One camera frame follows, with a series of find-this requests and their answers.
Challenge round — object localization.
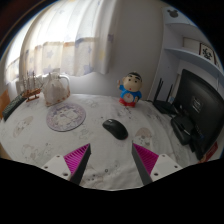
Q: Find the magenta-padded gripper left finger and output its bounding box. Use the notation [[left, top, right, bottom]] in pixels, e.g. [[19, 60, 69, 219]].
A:
[[41, 143, 92, 186]]

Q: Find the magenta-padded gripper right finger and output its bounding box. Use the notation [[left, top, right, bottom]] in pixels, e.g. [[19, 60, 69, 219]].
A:
[[131, 142, 184, 186]]

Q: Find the black computer mouse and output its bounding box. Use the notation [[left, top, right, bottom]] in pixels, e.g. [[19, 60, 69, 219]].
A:
[[101, 118, 129, 141]]

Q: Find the round printed mouse pad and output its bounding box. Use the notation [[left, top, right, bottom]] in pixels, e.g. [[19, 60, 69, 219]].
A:
[[45, 101, 87, 133]]

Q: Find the white printed tablecloth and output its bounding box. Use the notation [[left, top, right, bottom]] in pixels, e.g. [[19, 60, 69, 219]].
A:
[[0, 93, 208, 191]]

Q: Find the black box device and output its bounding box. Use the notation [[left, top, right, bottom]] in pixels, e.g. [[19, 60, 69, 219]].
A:
[[170, 114, 198, 146]]

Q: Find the black router with antennas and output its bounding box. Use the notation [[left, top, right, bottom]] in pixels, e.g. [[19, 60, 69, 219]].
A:
[[152, 77, 178, 116]]

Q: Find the red flat packet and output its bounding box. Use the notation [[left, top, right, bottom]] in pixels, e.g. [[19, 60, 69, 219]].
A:
[[199, 141, 219, 164]]

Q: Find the cartoon boy figurine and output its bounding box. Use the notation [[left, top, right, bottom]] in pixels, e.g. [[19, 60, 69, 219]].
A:
[[116, 71, 144, 108]]

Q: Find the black monitor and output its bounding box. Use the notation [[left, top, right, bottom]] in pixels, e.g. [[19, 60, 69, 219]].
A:
[[173, 68, 224, 161]]

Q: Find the wooden model sailing ship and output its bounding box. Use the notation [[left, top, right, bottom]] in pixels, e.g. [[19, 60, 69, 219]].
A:
[[20, 70, 44, 103]]

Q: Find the black keyboard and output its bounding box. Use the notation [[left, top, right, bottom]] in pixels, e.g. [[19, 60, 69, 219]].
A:
[[1, 93, 28, 122]]

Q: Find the orange wooden chair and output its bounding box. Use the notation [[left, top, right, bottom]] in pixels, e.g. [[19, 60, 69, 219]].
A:
[[0, 89, 12, 119]]

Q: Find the white star-print curtain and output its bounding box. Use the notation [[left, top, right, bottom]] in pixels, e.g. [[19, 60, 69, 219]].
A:
[[3, 0, 119, 84]]

